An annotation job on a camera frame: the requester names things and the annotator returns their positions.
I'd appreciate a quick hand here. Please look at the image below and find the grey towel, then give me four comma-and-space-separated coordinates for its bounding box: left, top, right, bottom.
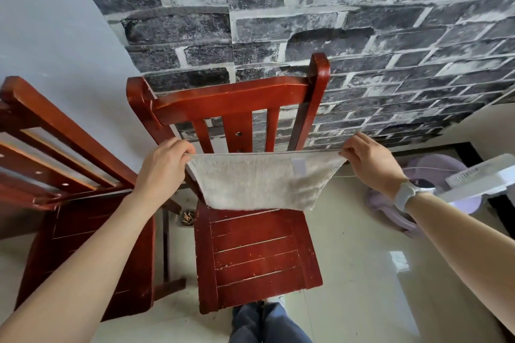
186, 149, 347, 211

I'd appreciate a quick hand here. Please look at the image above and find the red wooden chair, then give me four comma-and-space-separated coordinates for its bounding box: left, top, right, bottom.
126, 53, 331, 315
0, 76, 187, 322

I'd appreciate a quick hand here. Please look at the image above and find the person's blue jeans leg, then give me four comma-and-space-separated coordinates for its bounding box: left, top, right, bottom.
229, 302, 314, 343

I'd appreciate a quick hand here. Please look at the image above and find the person's right hand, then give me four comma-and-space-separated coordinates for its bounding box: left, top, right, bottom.
338, 132, 409, 199

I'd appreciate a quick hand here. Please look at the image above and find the lilac plastic stool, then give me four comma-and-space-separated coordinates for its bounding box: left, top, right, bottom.
366, 154, 482, 237

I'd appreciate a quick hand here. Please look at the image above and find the person's right forearm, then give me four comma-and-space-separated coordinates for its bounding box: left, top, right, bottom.
404, 193, 515, 333

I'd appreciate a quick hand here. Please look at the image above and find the white fan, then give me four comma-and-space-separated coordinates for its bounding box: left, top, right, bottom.
436, 153, 515, 203

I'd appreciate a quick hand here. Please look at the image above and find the white smartwatch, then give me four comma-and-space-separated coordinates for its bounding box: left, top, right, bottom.
393, 179, 437, 213

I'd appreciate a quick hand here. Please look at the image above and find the person's left hand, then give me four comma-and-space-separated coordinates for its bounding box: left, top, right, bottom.
133, 137, 196, 207

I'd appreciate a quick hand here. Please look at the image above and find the person's left forearm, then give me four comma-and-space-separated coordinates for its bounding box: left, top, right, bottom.
0, 191, 158, 343

